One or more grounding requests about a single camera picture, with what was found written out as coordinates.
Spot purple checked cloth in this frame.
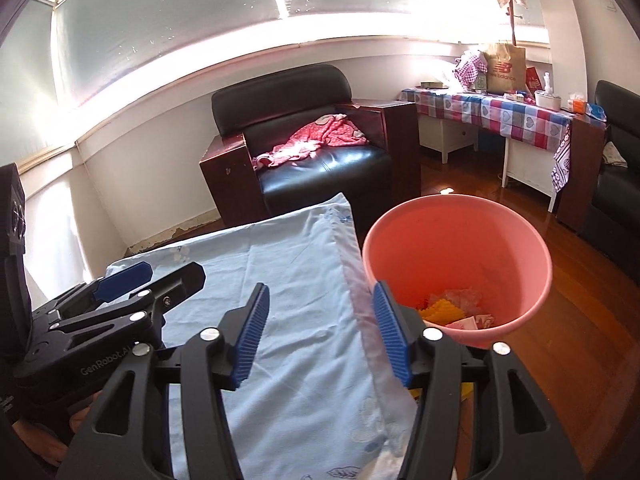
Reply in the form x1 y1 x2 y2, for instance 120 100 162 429
454 50 489 92

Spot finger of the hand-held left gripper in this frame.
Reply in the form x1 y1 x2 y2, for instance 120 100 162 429
56 261 207 344
31 261 154 322

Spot person's left hand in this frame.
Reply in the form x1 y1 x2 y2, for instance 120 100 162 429
11 404 96 469

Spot white cloth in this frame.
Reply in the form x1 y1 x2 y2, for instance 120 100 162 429
602 141 629 167

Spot white desk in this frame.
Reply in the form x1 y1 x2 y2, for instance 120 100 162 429
417 116 561 214

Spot white foam fruit net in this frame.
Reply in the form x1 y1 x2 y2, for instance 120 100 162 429
429 286 484 312

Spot light blue cloth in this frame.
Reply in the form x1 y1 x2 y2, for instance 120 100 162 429
105 192 422 480

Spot pink floral paper packet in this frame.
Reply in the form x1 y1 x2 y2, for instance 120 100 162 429
442 312 496 331

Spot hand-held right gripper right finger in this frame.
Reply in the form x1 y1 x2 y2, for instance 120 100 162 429
371 281 586 480

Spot brown paper bag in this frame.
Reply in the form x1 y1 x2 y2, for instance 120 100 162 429
481 44 527 95

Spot frosted window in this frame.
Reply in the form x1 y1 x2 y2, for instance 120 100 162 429
0 0 549 153

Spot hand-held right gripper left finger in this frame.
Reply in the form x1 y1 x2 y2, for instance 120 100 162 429
56 282 271 480

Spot checked tablecloth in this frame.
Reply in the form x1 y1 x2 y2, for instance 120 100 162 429
400 87 574 196

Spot pink patterned garment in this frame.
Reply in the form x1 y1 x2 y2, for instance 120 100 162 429
251 114 369 171

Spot black leather armchair wooden arms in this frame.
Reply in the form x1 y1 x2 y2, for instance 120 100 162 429
555 80 640 257
199 64 421 229

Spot pink plastic bucket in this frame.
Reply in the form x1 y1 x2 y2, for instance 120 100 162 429
361 196 554 352

